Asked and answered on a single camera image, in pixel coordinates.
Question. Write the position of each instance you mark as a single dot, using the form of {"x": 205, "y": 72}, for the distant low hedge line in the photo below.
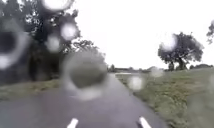
{"x": 135, "y": 69}

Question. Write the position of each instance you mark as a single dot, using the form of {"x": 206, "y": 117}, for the grey asphalt path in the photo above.
{"x": 111, "y": 110}

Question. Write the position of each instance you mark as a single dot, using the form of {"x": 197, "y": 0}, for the robot's own part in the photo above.
{"x": 144, "y": 122}
{"x": 73, "y": 123}

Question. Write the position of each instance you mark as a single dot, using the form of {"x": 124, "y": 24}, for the large lone tree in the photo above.
{"x": 180, "y": 50}

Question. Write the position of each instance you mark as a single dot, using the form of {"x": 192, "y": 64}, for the row of dark trees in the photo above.
{"x": 31, "y": 50}

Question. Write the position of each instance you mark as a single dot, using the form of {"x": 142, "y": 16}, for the grass field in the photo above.
{"x": 181, "y": 93}

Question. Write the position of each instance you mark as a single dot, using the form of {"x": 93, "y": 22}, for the grass verge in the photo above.
{"x": 21, "y": 89}

